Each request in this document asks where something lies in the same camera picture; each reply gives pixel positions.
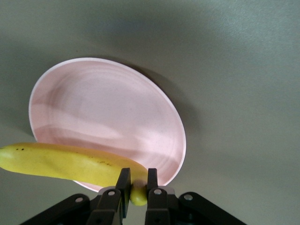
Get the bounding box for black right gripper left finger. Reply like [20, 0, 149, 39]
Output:
[87, 167, 132, 225]

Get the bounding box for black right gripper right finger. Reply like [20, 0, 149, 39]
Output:
[144, 168, 179, 225]

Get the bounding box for yellow banana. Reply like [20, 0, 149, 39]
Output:
[0, 142, 150, 207]

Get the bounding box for pink plate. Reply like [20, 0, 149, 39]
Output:
[28, 57, 187, 193]

